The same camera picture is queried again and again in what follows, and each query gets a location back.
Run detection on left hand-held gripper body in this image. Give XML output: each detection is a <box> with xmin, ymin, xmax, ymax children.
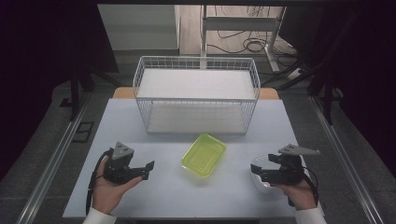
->
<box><xmin>102</xmin><ymin>141</ymin><xmax>142</xmax><ymax>185</ymax></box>

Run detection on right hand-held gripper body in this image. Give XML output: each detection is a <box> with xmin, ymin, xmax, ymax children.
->
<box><xmin>266</xmin><ymin>143</ymin><xmax>321</xmax><ymax>185</ymax></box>

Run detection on green plastic container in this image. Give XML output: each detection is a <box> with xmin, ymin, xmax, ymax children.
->
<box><xmin>180</xmin><ymin>133</ymin><xmax>228</xmax><ymax>179</ymax></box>

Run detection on white wire rack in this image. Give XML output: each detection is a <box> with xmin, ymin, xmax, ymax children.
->
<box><xmin>132</xmin><ymin>55</ymin><xmax>262</xmax><ymax>135</ymax></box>

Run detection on person's right hand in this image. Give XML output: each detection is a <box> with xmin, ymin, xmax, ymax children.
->
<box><xmin>273</xmin><ymin>178</ymin><xmax>318</xmax><ymax>212</ymax></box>

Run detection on person's left hand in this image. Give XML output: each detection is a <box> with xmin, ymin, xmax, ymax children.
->
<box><xmin>92</xmin><ymin>155</ymin><xmax>145</xmax><ymax>216</ymax></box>

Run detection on wooden table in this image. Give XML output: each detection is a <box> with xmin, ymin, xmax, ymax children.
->
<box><xmin>111</xmin><ymin>86</ymin><xmax>280</xmax><ymax>101</ymax></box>

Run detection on white power strip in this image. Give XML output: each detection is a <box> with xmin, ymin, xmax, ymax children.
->
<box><xmin>286</xmin><ymin>67</ymin><xmax>304</xmax><ymax>81</ymax></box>

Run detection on black stand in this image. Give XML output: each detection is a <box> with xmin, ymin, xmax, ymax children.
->
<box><xmin>261</xmin><ymin>12</ymin><xmax>359</xmax><ymax>126</ymax></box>
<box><xmin>59</xmin><ymin>69</ymin><xmax>123</xmax><ymax>123</ymax></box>

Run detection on dark curtain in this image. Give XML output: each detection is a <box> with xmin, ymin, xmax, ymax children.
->
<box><xmin>278</xmin><ymin>0</ymin><xmax>396</xmax><ymax>179</ymax></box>

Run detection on white cabinet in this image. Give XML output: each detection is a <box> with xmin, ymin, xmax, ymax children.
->
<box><xmin>97</xmin><ymin>4</ymin><xmax>182</xmax><ymax>51</ymax></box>

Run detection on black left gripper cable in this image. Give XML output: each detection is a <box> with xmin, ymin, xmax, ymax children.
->
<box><xmin>85</xmin><ymin>148</ymin><xmax>115</xmax><ymax>217</ymax></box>

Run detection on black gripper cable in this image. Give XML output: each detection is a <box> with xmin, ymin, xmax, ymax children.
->
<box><xmin>287</xmin><ymin>166</ymin><xmax>321</xmax><ymax>208</ymax></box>
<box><xmin>85</xmin><ymin>148</ymin><xmax>115</xmax><ymax>217</ymax></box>

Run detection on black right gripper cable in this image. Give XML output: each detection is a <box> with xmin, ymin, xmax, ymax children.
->
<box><xmin>287</xmin><ymin>166</ymin><xmax>321</xmax><ymax>208</ymax></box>

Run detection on black floor bracket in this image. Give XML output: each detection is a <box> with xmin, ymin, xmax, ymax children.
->
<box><xmin>71</xmin><ymin>121</ymin><xmax>95</xmax><ymax>145</ymax></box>

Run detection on metal floor rail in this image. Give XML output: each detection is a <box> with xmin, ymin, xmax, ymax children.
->
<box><xmin>15</xmin><ymin>92</ymin><xmax>92</xmax><ymax>224</ymax></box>
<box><xmin>309</xmin><ymin>94</ymin><xmax>386</xmax><ymax>224</ymax></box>

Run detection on black floor cables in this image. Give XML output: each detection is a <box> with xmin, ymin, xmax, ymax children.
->
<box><xmin>206</xmin><ymin>5</ymin><xmax>301</xmax><ymax>68</ymax></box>

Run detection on white metal desk frame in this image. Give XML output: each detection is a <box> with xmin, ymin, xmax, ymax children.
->
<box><xmin>200</xmin><ymin>4</ymin><xmax>288</xmax><ymax>74</ymax></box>

